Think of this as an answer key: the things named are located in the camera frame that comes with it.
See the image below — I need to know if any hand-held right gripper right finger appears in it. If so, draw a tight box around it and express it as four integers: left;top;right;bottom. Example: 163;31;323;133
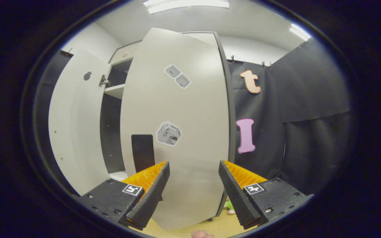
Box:
218;160;314;230

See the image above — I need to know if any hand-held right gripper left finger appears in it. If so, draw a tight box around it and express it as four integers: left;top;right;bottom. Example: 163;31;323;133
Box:
78;161;170;231

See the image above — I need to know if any grey shoe cabinet door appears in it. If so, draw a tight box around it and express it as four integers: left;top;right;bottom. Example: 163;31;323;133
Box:
120;27;231;231
48;50;111;196

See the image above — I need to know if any grey shoe cabinet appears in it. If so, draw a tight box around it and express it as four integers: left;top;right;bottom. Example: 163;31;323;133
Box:
100;31;236;218

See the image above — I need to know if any small green toy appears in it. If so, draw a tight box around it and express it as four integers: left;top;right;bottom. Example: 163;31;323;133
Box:
224;199;236;215

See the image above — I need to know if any ceiling light panel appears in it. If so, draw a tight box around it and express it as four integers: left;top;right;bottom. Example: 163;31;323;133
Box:
143;0;230;14
289;23;312;41

